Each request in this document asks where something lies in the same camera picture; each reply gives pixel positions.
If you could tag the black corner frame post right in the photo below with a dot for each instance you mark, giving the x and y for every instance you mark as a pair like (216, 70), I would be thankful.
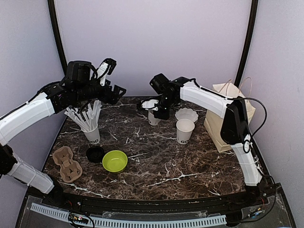
(247, 42)

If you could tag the black front table rail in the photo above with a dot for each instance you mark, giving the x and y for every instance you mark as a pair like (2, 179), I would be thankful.
(230, 205)

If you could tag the black plastic cup lid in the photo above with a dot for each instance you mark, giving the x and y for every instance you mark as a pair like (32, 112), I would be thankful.
(95, 154)

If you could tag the white paper coffee cup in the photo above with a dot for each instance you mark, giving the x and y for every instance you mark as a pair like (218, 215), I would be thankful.
(185, 128)

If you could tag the white scalloped ceramic bowl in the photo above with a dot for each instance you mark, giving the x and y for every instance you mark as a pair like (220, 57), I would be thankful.
(187, 113)

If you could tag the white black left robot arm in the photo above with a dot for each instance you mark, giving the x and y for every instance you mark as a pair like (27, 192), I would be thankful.
(53, 99)

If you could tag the white slotted cable duct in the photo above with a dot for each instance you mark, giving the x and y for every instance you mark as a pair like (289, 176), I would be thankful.
(130, 220)

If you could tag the lime green bowl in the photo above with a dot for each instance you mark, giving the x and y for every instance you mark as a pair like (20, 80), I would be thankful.
(115, 161)

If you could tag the black corner frame post left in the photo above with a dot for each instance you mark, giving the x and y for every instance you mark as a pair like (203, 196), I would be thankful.
(57, 35)

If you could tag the brown paper takeout bag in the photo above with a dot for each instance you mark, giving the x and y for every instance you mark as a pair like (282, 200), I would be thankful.
(213, 123)

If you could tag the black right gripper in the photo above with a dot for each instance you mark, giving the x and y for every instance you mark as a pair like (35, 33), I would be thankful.
(165, 115)

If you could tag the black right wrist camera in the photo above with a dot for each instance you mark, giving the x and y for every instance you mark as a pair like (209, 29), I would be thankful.
(161, 84)

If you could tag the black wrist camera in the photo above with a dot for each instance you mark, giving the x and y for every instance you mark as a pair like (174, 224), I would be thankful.
(161, 84)
(78, 71)

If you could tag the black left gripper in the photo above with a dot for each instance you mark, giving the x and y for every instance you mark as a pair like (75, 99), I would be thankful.
(114, 97)

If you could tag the white cup holding straws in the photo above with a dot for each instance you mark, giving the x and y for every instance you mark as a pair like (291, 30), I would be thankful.
(93, 135)

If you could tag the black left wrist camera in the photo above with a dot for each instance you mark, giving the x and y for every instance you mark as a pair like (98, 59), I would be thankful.
(78, 71)

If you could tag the black corner frame post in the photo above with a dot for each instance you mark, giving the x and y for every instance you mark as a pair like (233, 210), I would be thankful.
(57, 35)
(247, 42)

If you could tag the bundle of white wrapped straws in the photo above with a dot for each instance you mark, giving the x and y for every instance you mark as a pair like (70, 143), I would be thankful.
(86, 120)

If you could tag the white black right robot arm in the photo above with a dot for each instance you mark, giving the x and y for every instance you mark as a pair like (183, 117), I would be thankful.
(234, 131)

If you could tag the brown cardboard cup carrier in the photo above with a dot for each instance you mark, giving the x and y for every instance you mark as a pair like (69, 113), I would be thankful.
(70, 170)

